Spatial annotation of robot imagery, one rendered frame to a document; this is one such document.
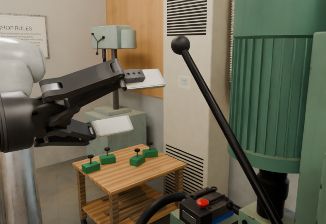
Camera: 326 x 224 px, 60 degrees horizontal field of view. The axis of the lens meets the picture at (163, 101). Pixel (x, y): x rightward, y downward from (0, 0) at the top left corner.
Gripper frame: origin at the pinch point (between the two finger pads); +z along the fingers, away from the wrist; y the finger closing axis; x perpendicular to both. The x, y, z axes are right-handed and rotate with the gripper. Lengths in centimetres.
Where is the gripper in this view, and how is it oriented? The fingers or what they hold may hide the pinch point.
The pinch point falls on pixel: (138, 103)
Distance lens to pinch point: 46.1
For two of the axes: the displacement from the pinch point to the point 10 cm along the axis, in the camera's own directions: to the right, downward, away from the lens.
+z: 8.2, -1.2, 5.6
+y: 4.2, -5.4, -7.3
